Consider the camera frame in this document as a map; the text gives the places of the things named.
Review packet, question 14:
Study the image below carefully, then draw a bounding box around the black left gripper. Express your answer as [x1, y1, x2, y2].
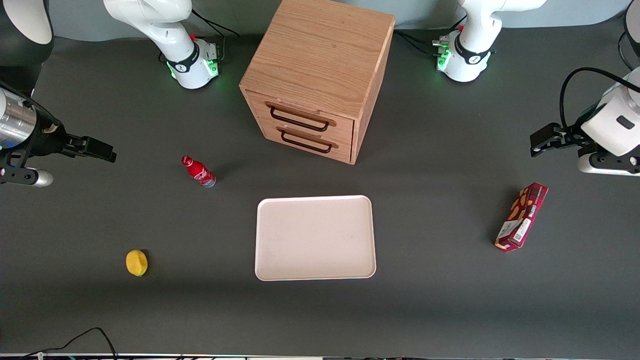
[530, 122, 596, 158]

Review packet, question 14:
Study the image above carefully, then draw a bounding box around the red cookie box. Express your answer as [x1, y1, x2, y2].
[494, 182, 549, 253]

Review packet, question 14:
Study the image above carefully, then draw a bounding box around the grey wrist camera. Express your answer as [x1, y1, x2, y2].
[0, 166, 54, 189]
[577, 149, 640, 177]

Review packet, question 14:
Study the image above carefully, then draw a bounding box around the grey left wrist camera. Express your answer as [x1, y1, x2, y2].
[577, 149, 640, 177]

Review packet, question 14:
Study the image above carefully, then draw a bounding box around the red coke bottle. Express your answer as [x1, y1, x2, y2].
[181, 155, 217, 188]

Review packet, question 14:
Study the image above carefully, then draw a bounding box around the black right arm base cable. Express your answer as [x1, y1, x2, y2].
[190, 9, 241, 39]

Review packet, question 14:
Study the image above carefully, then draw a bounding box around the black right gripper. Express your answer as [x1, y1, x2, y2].
[31, 107, 117, 163]

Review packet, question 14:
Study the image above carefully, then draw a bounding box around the yellow lemon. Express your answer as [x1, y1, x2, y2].
[125, 249, 149, 278]

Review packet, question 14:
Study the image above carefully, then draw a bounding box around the black arm base cable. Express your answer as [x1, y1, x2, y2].
[394, 29, 451, 57]
[190, 9, 241, 39]

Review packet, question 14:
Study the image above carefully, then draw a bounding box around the black cable at table edge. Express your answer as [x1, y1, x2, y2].
[20, 327, 119, 360]

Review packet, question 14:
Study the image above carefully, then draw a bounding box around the black metal drawer handle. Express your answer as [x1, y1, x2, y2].
[279, 130, 334, 154]
[269, 105, 331, 133]

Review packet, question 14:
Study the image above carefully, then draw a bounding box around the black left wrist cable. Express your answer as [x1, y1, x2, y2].
[559, 67, 640, 132]

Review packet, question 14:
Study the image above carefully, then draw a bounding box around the white rectangular tray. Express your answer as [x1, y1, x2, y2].
[254, 195, 377, 282]

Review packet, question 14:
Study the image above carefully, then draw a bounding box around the black left arm base cable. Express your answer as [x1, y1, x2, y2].
[394, 29, 451, 57]

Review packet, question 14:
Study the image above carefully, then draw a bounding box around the wooden drawer front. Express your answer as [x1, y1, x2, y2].
[257, 120, 354, 165]
[245, 90, 356, 146]

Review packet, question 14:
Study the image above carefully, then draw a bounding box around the wooden two-drawer cabinet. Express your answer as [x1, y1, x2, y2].
[239, 0, 396, 166]

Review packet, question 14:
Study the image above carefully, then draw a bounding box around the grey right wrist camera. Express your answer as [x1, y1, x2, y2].
[0, 166, 54, 189]

